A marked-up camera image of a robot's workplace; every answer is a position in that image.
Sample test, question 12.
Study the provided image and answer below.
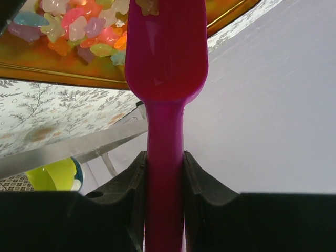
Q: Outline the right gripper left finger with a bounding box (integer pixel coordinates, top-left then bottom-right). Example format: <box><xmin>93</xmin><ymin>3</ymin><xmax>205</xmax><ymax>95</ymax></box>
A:
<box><xmin>1</xmin><ymin>152</ymin><xmax>146</xmax><ymax>251</ymax></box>

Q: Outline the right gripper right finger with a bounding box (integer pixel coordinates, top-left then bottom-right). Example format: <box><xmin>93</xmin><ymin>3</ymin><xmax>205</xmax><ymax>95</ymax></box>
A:
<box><xmin>183</xmin><ymin>152</ymin><xmax>335</xmax><ymax>251</ymax></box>

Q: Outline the magenta plastic scoop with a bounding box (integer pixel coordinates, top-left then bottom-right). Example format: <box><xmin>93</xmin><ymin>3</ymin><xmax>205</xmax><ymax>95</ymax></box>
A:
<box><xmin>125</xmin><ymin>1</ymin><xmax>208</xmax><ymax>251</ymax></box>

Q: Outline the tin of star candies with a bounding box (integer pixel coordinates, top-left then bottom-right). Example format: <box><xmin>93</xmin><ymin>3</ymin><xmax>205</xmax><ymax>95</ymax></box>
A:
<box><xmin>1</xmin><ymin>1</ymin><xmax>257</xmax><ymax>91</ymax></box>

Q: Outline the lime green bowl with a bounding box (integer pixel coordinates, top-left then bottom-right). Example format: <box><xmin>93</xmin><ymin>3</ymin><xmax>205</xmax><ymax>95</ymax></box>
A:
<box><xmin>25</xmin><ymin>157</ymin><xmax>77</xmax><ymax>191</ymax></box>

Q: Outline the patterned dark bowl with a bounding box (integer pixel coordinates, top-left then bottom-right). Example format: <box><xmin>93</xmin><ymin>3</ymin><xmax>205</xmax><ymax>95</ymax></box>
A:
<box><xmin>1</xmin><ymin>174</ymin><xmax>34</xmax><ymax>192</ymax></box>

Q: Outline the metal dish rack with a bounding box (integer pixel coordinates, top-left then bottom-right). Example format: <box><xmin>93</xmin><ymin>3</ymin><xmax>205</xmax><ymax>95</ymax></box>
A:
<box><xmin>1</xmin><ymin>101</ymin><xmax>147</xmax><ymax>179</ymax></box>

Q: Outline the floral tablecloth mat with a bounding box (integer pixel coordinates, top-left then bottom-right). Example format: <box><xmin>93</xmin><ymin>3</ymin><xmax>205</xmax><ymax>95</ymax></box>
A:
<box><xmin>0</xmin><ymin>0</ymin><xmax>281</xmax><ymax>158</ymax></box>

